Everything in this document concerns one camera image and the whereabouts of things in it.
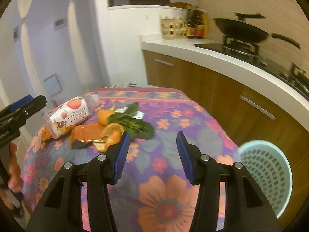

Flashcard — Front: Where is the wooden board on shelf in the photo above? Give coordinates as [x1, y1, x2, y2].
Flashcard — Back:
[166, 2, 193, 9]

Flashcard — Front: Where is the brown sauce bottle red label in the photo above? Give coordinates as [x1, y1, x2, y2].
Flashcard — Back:
[193, 6, 205, 39]

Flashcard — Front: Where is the black glass gas stove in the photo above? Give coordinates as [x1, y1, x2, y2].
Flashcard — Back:
[194, 42, 309, 95]

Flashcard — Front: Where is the black wok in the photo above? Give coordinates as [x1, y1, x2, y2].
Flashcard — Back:
[212, 17, 301, 50]

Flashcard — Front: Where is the yellow bottle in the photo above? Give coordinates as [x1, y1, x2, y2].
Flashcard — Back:
[203, 11, 209, 38]

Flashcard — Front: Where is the plastic bottle with peach label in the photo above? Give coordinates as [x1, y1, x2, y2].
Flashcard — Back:
[42, 94, 100, 138]

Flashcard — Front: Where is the tangerine peel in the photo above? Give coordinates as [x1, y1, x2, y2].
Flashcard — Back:
[93, 122, 124, 153]
[98, 103, 119, 127]

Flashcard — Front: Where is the cream plastic cutlery basket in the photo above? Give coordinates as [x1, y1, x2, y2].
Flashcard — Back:
[160, 17, 188, 39]

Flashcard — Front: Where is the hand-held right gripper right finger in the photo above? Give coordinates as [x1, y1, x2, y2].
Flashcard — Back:
[176, 131, 283, 232]

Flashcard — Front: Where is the dark soy sauce bottle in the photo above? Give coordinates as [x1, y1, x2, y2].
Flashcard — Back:
[187, 6, 195, 38]

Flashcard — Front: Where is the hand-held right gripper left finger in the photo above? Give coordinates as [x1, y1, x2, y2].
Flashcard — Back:
[26, 131, 131, 232]

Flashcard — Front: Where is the black pot lid handle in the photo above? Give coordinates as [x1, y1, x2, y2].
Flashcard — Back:
[235, 12, 266, 20]

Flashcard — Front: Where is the light blue plastic basket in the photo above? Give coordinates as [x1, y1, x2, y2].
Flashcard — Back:
[238, 139, 293, 219]

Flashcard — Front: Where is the white wall box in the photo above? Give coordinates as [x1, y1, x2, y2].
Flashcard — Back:
[43, 74, 64, 96]

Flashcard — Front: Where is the white curtain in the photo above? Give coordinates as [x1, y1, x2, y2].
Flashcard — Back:
[59, 0, 96, 87]
[14, 0, 38, 107]

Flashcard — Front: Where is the person's left hand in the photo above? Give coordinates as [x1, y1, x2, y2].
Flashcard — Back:
[7, 142, 24, 192]

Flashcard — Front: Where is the green leafy vegetable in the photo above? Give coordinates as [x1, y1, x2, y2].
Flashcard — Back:
[107, 101, 155, 140]

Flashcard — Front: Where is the floral purple tablecloth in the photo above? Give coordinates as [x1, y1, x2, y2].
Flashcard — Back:
[20, 87, 242, 232]

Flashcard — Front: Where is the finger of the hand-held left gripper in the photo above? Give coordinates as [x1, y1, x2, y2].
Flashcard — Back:
[7, 95, 47, 126]
[0, 95, 33, 116]

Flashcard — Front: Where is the metal cabinet handle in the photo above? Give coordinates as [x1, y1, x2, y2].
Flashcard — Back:
[240, 95, 276, 121]
[154, 58, 175, 67]

